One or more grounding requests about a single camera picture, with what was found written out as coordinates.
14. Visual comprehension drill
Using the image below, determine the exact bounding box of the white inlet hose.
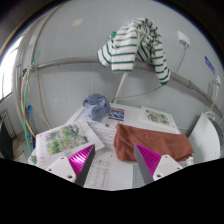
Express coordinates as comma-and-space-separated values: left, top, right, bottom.
203, 86, 218, 122

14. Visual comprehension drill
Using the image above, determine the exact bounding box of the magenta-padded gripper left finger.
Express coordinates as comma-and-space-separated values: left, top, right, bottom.
45, 143, 97, 188

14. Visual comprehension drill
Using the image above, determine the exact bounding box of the white form sheet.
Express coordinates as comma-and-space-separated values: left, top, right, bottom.
83, 156, 116, 191

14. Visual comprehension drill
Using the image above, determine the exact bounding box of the brown towel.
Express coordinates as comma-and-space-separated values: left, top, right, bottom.
113, 123, 195, 164

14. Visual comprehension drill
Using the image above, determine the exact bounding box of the small green picture sheet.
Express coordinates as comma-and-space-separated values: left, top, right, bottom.
138, 105, 179, 129

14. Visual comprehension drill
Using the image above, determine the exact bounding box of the white text document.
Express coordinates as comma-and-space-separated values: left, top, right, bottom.
87, 120, 118, 153

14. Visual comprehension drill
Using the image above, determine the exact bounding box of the colourful printed leaflet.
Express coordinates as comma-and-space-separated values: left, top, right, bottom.
105, 107, 126, 128

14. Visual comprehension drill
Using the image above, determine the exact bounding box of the bundle of coloured wires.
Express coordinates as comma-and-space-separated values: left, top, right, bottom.
19, 49, 43, 164

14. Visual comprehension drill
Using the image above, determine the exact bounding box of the bright window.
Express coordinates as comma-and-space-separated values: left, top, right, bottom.
0, 36, 24, 101

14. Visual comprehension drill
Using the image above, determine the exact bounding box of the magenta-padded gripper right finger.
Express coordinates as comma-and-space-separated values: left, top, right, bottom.
133, 143, 184, 185

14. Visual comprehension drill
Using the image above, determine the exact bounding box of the green striped white garment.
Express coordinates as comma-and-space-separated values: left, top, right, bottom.
96, 17, 171, 86

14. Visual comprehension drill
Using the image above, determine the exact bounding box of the grey wall pipe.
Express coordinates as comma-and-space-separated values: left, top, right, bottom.
30, 56, 224, 119

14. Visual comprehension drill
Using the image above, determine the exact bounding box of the wall tap with white fitting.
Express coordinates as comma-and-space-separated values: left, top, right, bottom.
211, 75, 222, 101

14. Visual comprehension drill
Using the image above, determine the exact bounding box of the blue-grey crumpled cloth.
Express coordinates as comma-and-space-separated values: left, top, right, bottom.
82, 93, 112, 122

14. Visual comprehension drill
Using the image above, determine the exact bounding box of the white upright hose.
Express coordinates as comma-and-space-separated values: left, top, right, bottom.
111, 71, 129, 104

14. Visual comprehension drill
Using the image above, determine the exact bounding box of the large green picture sheet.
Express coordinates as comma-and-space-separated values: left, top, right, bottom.
34, 120, 105, 168

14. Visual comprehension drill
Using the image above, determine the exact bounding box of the blue wall sign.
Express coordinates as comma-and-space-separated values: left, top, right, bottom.
203, 55, 216, 75

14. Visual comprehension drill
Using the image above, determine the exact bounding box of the white power cable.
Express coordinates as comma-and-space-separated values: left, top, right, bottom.
113, 44, 188, 102

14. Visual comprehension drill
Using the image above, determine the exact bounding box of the white wall socket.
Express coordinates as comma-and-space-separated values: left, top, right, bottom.
176, 30, 192, 48

